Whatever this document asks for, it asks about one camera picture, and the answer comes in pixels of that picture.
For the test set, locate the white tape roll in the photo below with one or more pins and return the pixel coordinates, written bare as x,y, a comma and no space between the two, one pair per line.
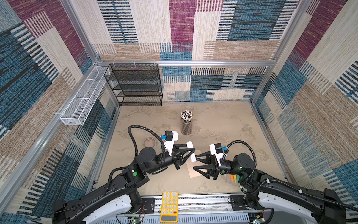
150,142

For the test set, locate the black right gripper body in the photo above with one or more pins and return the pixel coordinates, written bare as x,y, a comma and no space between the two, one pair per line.
225,168

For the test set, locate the metal cup of pencils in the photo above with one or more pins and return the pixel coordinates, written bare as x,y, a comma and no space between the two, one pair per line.
186,119

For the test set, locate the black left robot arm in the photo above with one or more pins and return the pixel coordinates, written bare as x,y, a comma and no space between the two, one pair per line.
124,181

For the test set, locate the white wire mesh basket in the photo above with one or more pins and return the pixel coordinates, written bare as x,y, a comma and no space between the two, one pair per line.
80,106

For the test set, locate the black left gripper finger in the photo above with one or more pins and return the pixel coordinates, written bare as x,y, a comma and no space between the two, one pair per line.
180,148
182,158

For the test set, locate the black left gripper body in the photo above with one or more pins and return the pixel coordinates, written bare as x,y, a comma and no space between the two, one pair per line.
175,160

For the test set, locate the white glue stick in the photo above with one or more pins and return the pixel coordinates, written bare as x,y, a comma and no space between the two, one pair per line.
192,151

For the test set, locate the pack of coloured highlighters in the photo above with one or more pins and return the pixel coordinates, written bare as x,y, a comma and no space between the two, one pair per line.
234,179

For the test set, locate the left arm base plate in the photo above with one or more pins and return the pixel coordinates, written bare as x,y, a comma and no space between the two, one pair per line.
146,203

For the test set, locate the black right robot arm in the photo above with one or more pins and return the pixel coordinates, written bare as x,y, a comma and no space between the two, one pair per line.
262,190

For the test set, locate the aluminium front rail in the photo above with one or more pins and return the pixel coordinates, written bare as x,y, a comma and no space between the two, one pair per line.
215,208

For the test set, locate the black wire shelf rack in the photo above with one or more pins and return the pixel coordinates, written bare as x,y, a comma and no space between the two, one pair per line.
135,84

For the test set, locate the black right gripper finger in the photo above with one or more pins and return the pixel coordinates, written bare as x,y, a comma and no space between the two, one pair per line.
205,158
205,170

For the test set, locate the yellow calculator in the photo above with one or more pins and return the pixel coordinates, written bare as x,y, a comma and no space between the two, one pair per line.
169,207

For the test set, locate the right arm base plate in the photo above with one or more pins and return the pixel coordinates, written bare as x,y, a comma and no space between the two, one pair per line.
237,203

